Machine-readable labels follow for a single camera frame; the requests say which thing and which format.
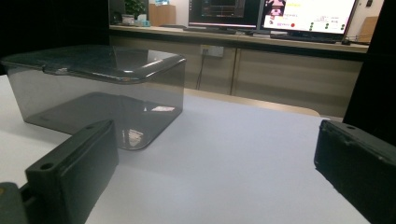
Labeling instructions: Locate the black keyboard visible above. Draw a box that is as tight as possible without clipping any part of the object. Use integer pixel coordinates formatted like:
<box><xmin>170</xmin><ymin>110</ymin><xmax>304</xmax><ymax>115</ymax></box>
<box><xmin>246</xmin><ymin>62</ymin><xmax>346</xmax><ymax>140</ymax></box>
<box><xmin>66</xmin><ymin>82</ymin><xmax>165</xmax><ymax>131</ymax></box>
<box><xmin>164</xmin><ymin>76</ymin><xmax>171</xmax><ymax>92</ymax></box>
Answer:
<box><xmin>182</xmin><ymin>26</ymin><xmax>238</xmax><ymax>35</ymax></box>
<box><xmin>269</xmin><ymin>33</ymin><xmax>338</xmax><ymax>45</ymax></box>

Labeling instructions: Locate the black power cable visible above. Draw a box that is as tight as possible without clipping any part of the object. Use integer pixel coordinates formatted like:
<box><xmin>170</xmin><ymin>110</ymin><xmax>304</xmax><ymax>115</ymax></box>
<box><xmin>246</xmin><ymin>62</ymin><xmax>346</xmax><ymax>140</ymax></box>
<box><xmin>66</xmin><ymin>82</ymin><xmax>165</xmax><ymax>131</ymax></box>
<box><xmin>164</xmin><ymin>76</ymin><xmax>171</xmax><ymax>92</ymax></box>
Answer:
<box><xmin>195</xmin><ymin>51</ymin><xmax>207</xmax><ymax>91</ymax></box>

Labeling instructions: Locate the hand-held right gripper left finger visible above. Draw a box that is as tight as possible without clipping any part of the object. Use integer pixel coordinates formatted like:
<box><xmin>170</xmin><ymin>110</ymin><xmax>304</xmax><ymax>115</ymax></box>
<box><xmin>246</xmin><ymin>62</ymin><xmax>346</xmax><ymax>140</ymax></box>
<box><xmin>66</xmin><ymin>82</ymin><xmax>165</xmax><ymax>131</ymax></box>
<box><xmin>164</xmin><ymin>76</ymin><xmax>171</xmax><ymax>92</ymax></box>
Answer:
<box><xmin>25</xmin><ymin>119</ymin><xmax>120</xmax><ymax>224</ymax></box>

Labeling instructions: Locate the bright-screen computer monitor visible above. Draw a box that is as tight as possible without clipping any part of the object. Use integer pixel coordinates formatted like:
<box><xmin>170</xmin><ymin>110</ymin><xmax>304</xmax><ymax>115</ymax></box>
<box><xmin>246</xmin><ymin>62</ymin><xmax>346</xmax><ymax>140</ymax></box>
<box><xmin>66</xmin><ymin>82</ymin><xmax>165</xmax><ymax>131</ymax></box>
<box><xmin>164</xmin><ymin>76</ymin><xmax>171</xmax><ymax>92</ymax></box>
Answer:
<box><xmin>260</xmin><ymin>0</ymin><xmax>360</xmax><ymax>35</ymax></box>

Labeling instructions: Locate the small cardboard box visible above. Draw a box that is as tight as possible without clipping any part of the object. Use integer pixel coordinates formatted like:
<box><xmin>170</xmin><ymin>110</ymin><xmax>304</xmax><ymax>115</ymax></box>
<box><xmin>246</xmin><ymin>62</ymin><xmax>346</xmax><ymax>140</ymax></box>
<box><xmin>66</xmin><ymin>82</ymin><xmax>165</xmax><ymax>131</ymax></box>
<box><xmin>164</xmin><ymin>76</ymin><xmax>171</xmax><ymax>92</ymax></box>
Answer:
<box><xmin>357</xmin><ymin>16</ymin><xmax>379</xmax><ymax>45</ymax></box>

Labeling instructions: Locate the black curtain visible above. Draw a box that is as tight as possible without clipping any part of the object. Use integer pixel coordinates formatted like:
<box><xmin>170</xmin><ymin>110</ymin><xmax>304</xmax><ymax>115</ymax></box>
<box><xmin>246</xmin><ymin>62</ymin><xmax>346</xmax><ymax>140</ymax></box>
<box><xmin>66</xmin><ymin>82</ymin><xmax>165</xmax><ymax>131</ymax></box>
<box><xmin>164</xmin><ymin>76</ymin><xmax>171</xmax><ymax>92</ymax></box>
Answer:
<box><xmin>342</xmin><ymin>0</ymin><xmax>396</xmax><ymax>147</ymax></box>

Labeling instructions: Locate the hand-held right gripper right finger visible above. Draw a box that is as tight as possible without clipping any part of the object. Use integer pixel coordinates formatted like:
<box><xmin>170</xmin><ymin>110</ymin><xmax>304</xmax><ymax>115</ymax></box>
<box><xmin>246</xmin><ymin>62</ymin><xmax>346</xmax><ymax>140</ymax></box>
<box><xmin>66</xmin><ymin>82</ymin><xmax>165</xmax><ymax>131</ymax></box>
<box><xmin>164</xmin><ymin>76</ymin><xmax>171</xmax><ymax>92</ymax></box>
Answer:
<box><xmin>313</xmin><ymin>119</ymin><xmax>396</xmax><ymax>224</ymax></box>

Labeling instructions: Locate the white container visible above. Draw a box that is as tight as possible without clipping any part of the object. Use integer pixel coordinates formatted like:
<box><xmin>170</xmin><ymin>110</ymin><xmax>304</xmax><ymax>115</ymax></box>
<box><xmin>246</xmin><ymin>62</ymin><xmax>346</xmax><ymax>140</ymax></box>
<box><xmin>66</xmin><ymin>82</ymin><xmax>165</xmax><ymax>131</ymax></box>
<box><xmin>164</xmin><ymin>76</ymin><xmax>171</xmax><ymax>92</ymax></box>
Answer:
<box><xmin>120</xmin><ymin>14</ymin><xmax>136</xmax><ymax>26</ymax></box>

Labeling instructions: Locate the white wall socket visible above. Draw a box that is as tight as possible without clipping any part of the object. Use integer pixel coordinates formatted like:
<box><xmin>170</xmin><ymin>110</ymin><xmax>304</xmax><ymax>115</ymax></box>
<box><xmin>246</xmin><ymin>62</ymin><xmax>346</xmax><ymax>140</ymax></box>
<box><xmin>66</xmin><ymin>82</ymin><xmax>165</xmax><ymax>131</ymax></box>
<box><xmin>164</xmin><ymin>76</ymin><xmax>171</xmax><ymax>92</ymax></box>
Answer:
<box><xmin>200</xmin><ymin>45</ymin><xmax>225</xmax><ymax>59</ymax></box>

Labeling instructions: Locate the tall cardboard box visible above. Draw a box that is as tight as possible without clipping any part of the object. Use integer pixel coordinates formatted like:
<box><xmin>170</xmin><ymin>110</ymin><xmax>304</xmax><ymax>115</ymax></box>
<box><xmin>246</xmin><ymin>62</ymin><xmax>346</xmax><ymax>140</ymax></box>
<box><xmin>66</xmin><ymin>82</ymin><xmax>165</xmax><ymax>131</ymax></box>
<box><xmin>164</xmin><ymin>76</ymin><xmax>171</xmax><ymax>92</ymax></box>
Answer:
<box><xmin>148</xmin><ymin>3</ymin><xmax>177</xmax><ymax>28</ymax></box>

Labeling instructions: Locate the long wooden desk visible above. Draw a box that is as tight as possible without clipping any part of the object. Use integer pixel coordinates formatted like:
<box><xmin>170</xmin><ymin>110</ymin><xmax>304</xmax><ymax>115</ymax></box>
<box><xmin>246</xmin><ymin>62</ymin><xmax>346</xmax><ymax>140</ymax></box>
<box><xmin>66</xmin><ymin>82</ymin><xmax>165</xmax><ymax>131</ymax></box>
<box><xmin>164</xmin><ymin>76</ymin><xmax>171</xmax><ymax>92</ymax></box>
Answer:
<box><xmin>108</xmin><ymin>24</ymin><xmax>371</xmax><ymax>119</ymax></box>

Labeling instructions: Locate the green potted plant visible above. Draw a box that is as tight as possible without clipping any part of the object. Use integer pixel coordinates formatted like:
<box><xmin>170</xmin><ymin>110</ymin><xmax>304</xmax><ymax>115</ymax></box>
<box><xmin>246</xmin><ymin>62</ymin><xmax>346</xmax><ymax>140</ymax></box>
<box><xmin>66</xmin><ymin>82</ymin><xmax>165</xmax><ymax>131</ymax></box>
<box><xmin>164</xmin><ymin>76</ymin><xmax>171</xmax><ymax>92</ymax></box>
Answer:
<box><xmin>124</xmin><ymin>0</ymin><xmax>148</xmax><ymax>20</ymax></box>

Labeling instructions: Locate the transparent grey lidded storage box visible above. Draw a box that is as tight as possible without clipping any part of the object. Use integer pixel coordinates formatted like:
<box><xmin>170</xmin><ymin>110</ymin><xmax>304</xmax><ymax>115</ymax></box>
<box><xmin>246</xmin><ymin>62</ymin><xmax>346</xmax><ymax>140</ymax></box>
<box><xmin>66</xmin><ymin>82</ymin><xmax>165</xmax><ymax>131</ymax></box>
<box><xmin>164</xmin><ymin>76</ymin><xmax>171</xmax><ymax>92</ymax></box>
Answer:
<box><xmin>0</xmin><ymin>45</ymin><xmax>187</xmax><ymax>151</ymax></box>

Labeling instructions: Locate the dark-screen computer monitor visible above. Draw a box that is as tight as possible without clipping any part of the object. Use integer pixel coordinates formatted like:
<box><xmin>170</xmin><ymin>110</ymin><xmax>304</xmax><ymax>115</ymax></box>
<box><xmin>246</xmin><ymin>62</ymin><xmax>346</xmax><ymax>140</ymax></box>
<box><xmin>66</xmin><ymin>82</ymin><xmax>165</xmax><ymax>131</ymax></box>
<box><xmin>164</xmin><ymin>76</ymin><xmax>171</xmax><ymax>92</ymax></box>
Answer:
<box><xmin>188</xmin><ymin>0</ymin><xmax>263</xmax><ymax>30</ymax></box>

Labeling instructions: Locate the small teal box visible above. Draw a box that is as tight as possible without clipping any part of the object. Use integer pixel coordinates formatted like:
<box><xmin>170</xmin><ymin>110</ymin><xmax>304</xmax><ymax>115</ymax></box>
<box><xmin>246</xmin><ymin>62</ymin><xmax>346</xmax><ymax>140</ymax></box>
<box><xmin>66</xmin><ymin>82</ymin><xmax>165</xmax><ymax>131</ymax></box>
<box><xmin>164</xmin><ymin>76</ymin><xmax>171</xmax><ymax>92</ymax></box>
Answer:
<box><xmin>136</xmin><ymin>13</ymin><xmax>152</xmax><ymax>28</ymax></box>

